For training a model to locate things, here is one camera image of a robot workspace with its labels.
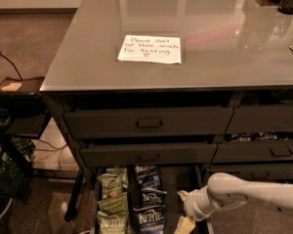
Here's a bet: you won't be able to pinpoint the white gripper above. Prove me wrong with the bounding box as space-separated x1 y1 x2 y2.
174 186 245 234

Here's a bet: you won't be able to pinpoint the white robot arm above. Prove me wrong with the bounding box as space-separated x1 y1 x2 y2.
174 173 293 234

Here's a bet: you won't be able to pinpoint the open bottom left drawer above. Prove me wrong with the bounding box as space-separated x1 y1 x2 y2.
90 165 215 234

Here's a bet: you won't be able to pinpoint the front blue Kettle chip bag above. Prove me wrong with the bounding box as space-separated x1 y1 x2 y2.
134 206 165 234

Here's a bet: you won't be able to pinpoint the blue kettle chip bag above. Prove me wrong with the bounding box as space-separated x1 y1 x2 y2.
135 165 161 189
134 206 165 234
141 187 167 207

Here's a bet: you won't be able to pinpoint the middle blue Kettle chip bag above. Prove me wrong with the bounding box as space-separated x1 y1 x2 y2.
141 187 167 207

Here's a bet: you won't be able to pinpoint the rear blue Kettle chip bag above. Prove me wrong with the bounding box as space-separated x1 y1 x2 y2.
135 165 161 189

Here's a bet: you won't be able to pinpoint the middle green Kettle chip bag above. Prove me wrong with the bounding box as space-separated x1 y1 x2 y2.
98 193 128 215

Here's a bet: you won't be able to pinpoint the green kettle chip bag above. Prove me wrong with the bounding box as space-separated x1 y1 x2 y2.
97 211 128 234
98 193 128 215
97 168 129 199

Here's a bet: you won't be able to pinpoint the front green Kettle chip bag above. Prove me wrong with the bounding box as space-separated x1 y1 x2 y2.
97 211 128 234

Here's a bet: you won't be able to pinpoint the rear green Kettle chip bag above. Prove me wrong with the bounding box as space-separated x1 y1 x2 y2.
97 168 129 199

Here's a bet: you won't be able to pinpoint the bottom right drawer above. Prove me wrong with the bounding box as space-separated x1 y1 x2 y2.
207 163 293 180

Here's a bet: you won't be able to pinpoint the top left drawer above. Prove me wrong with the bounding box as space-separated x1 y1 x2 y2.
64 107 233 139

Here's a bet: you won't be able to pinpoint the dark snack bags in drawer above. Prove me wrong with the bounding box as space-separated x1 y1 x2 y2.
225 132 293 142

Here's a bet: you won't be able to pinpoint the middle right drawer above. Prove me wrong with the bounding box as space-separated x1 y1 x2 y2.
212 140 293 164

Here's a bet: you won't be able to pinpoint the middle left drawer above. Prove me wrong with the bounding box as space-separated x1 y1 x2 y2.
80 142 217 167

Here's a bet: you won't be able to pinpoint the dark grey drawer cabinet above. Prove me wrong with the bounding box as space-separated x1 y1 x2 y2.
39 0 293 234

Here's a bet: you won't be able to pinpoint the top right drawer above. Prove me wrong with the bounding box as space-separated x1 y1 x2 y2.
227 104 293 134

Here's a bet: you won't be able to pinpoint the white handwritten paper note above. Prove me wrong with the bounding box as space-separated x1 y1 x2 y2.
117 35 182 64

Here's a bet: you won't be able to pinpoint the dark side table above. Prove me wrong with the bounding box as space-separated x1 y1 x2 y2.
0 77 51 138

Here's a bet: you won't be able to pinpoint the white floor cable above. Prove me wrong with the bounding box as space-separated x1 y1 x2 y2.
0 197 14 234

